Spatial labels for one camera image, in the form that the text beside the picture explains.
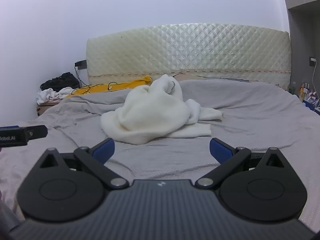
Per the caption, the beige mattress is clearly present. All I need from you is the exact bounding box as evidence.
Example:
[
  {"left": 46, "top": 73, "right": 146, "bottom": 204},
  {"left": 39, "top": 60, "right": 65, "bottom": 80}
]
[{"left": 175, "top": 73, "right": 259, "bottom": 82}]

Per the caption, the cream quilted headboard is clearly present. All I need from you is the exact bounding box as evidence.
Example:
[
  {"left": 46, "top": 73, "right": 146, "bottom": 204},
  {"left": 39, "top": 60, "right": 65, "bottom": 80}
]
[{"left": 86, "top": 24, "right": 292, "bottom": 90}]

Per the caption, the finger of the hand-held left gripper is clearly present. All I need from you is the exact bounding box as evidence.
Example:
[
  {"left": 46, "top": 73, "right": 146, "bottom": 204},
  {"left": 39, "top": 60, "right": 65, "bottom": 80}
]
[{"left": 25, "top": 125, "right": 48, "bottom": 140}]

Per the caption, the row of cosmetic bottles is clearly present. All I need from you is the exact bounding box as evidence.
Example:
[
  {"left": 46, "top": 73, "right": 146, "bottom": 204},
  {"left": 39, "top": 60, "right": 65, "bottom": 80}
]
[{"left": 299, "top": 81, "right": 320, "bottom": 100}]

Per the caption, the yellow cloth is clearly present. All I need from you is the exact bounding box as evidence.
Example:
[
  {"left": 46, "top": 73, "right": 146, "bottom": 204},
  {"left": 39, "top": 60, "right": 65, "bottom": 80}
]
[{"left": 65, "top": 75, "right": 152, "bottom": 96}]

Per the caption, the grey bed sheet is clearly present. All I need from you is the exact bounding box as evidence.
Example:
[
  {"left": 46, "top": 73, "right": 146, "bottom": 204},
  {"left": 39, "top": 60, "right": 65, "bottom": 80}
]
[{"left": 0, "top": 79, "right": 320, "bottom": 230}]

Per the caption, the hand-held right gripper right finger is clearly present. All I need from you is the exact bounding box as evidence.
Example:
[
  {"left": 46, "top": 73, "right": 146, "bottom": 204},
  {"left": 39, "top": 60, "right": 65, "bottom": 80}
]
[{"left": 195, "top": 137, "right": 288, "bottom": 190}]

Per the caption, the grey wardrobe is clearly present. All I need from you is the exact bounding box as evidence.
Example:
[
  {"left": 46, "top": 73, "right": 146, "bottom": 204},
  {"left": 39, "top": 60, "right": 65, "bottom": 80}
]
[{"left": 281, "top": 0, "right": 320, "bottom": 98}]

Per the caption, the black cable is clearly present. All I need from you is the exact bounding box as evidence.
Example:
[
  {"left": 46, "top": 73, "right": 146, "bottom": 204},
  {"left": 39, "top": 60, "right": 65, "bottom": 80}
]
[
  {"left": 74, "top": 64, "right": 90, "bottom": 87},
  {"left": 71, "top": 82, "right": 118, "bottom": 96}
]

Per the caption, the white crumpled cloth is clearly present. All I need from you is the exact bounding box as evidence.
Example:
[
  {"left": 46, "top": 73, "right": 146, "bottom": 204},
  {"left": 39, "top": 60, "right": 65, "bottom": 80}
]
[{"left": 37, "top": 87, "right": 73, "bottom": 104}]

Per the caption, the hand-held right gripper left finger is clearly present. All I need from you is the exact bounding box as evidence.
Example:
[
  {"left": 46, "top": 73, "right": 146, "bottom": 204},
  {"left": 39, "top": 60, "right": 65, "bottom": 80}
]
[{"left": 32, "top": 137, "right": 129, "bottom": 190}]

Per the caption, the white cable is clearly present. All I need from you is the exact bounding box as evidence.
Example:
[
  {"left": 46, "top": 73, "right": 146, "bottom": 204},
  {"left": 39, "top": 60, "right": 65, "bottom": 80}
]
[{"left": 311, "top": 60, "right": 320, "bottom": 101}]

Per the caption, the blue storage box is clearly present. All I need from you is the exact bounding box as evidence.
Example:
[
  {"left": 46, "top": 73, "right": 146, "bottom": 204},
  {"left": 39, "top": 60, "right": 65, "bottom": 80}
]
[{"left": 302, "top": 100, "right": 320, "bottom": 114}]

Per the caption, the white striped sweater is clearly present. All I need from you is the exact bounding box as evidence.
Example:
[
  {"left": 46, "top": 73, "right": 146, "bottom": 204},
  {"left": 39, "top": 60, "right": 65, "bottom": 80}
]
[{"left": 100, "top": 74, "right": 223, "bottom": 145}]

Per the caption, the brown cardboard box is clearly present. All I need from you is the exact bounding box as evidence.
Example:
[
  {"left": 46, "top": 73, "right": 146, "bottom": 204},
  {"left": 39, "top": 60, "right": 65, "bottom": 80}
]
[{"left": 36, "top": 97, "right": 65, "bottom": 118}]

